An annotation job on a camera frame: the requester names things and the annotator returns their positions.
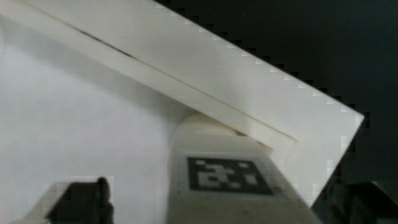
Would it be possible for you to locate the white square tabletop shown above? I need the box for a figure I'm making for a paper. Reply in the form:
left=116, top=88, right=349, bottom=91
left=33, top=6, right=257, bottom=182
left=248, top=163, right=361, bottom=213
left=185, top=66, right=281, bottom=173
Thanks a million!
left=0, top=0, right=198, bottom=224

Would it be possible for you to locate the white table leg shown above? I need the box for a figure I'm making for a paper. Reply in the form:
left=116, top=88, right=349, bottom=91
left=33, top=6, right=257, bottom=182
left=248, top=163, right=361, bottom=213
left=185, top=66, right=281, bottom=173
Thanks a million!
left=168, top=114, right=322, bottom=224

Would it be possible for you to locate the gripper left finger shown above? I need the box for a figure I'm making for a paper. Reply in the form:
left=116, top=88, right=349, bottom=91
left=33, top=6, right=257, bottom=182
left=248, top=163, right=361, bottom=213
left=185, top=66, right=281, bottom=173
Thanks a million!
left=24, top=176, right=118, bottom=224

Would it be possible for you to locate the white U-shaped obstacle fence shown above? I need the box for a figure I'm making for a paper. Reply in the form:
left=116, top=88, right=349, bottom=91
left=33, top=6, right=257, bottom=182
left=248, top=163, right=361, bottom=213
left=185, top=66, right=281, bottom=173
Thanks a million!
left=22, top=0, right=365, bottom=202

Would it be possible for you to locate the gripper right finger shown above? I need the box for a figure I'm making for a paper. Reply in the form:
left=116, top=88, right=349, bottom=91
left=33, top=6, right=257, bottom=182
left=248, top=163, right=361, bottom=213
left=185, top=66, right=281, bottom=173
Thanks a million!
left=324, top=181, right=398, bottom=224

